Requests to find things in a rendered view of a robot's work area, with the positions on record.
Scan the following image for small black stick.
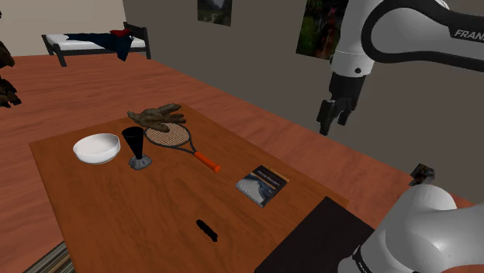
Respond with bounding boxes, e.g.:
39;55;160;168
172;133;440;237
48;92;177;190
195;219;219;244

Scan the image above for grey blue book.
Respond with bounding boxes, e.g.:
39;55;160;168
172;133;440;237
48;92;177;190
235;164;290;209

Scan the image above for white bowl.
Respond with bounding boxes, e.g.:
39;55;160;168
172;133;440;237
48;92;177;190
72;133;122;165

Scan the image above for green and red wall picture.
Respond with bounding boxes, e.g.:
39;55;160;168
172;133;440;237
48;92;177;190
295;0;351;60

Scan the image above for tennis racket with orange handle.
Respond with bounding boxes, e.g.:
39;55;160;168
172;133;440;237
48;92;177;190
143;122;222;174

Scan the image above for black goblet with grey base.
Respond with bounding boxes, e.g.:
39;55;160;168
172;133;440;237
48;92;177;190
121;126;154;171

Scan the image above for dark landscape wall picture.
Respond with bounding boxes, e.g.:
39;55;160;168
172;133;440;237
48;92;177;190
196;0;233;27

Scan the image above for black frame bed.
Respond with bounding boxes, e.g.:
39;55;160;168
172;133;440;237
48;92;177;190
40;21;152;67

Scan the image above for dark robot stand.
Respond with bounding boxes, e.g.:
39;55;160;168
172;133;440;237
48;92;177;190
254;195;375;273

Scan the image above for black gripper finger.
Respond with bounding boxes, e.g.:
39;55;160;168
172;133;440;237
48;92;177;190
337;107;354;127
316;98;347;137

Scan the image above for striped rug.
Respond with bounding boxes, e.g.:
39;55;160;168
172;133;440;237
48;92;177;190
22;240;77;273

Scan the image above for small dark box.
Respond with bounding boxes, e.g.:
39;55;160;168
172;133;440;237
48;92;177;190
408;162;436;188

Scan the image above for brown shaggy object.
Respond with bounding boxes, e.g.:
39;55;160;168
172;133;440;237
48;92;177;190
0;39;22;109

